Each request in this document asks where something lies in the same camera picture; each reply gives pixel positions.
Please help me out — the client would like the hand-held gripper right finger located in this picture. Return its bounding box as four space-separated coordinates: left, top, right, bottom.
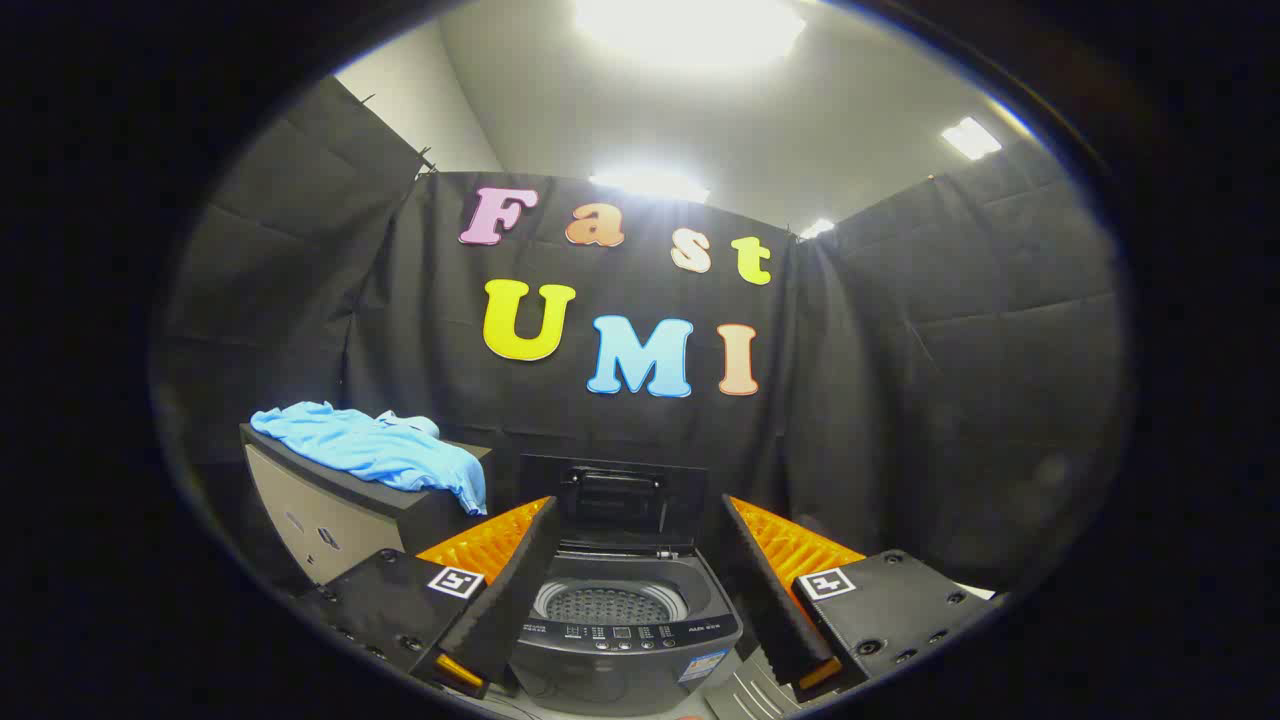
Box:
719 493 1002 707

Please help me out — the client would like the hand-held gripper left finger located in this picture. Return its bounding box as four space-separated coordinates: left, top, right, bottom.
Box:
295 495 562 701

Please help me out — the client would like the dark glass washing machine lid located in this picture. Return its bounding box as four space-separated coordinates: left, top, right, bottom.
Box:
518 455 709 553

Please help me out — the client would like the dark grey washing machine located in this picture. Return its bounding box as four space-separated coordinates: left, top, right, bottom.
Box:
505 455 746 717

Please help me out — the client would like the light blue polo shirt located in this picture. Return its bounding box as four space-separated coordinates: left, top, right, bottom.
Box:
250 400 489 517

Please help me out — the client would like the grey cabinet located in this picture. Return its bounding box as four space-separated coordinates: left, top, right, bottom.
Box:
240 423 496 593

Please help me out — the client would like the black backdrop cloth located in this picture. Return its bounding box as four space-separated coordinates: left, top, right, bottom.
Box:
150 75 1131 601

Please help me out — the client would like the large ceiling light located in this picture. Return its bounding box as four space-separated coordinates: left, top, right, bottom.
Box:
573 0 808 66

